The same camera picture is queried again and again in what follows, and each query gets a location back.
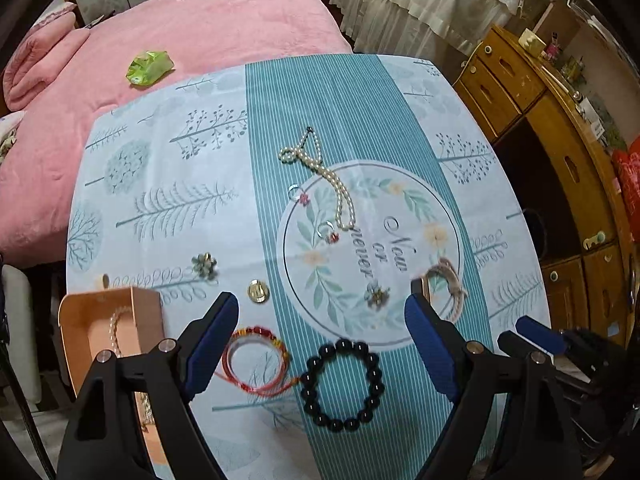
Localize white pearl necklace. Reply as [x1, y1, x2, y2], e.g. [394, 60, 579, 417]
[278, 126, 357, 232]

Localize orange cardboard box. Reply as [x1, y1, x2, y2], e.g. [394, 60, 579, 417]
[57, 286, 172, 466]

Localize folded pink blanket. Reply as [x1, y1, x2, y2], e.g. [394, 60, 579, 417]
[2, 2, 90, 112]

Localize gold round brooch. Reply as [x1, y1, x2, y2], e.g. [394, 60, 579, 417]
[247, 280, 270, 304]

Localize printed teal white tablecloth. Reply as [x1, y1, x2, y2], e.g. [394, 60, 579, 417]
[66, 54, 549, 479]

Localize gold rhinestone hair comb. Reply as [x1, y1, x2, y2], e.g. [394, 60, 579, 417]
[136, 392, 154, 431]

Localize pink plush bed blanket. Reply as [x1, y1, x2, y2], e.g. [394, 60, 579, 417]
[0, 0, 354, 267]

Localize green crumpled wrapper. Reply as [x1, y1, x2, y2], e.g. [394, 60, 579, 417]
[126, 51, 175, 87]

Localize blue flower brooch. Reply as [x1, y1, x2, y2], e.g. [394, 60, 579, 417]
[191, 252, 217, 281]

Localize wooden drawer cabinet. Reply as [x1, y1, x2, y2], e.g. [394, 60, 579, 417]
[454, 25, 636, 346]

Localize black bead bracelet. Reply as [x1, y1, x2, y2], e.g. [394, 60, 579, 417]
[299, 338, 385, 434]

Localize red stone silver ring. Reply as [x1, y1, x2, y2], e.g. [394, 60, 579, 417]
[316, 220, 342, 245]

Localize cream lace curtain cloth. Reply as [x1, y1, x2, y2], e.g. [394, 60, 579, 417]
[330, 0, 524, 70]

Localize red braided string bracelet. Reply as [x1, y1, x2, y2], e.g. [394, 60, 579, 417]
[214, 325, 302, 399]

